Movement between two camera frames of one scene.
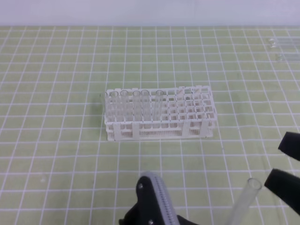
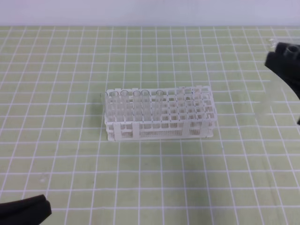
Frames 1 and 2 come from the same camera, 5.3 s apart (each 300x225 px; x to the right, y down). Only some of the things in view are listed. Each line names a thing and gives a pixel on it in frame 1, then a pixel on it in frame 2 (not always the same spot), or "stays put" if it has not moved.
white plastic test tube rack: [160, 113] stays put
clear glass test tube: [245, 202] → [266, 98]
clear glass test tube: [285, 41] stays put
